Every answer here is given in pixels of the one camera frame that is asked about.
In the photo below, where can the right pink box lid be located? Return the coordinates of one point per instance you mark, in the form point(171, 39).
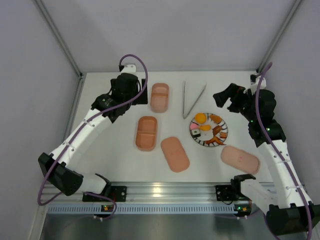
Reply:
point(240, 160)

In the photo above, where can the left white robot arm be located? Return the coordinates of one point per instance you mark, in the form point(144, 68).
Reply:
point(59, 166)

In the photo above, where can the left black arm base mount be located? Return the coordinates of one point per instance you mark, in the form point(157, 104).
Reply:
point(116, 193)

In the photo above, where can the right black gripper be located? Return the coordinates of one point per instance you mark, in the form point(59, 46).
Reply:
point(233, 99)

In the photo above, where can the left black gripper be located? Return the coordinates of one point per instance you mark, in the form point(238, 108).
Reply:
point(141, 92)

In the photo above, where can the pink box lid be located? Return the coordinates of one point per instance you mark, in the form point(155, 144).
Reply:
point(240, 160)
point(175, 154)

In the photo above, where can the striped round plate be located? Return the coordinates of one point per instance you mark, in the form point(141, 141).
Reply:
point(207, 135)

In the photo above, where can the far pink lunch box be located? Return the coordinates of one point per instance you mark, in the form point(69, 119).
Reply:
point(159, 100)

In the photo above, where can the pink lunch box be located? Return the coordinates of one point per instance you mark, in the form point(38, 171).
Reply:
point(159, 100)
point(146, 134)

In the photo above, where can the brown toy sausage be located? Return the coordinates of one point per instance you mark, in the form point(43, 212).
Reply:
point(217, 129)

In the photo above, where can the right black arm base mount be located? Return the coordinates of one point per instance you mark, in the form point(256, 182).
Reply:
point(225, 193)

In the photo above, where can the orange round toy food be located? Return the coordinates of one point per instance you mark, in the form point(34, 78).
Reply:
point(200, 118)

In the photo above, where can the small brown toy meat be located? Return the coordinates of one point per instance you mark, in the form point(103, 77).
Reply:
point(223, 135)

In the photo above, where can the orange toy fried shrimp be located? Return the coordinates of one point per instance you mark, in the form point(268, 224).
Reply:
point(215, 118)

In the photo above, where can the grey slotted cable duct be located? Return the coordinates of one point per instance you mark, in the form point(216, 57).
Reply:
point(128, 208)

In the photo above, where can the black white sushi roll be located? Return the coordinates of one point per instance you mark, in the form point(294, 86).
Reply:
point(195, 133)

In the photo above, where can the near pink lunch box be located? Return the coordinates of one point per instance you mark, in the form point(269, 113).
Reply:
point(146, 134)

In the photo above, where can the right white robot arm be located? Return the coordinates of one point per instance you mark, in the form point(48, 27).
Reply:
point(290, 210)

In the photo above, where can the centre pink box lid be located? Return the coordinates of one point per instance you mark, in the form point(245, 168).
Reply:
point(175, 154)

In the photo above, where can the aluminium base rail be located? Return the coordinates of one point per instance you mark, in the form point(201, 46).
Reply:
point(154, 192)

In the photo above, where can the yellow toy chicken drumstick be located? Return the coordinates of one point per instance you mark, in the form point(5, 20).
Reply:
point(204, 127)

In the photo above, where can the pink toy sweet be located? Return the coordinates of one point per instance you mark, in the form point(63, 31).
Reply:
point(194, 126)

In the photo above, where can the left aluminium frame post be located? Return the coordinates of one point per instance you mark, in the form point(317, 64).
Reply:
point(57, 35)

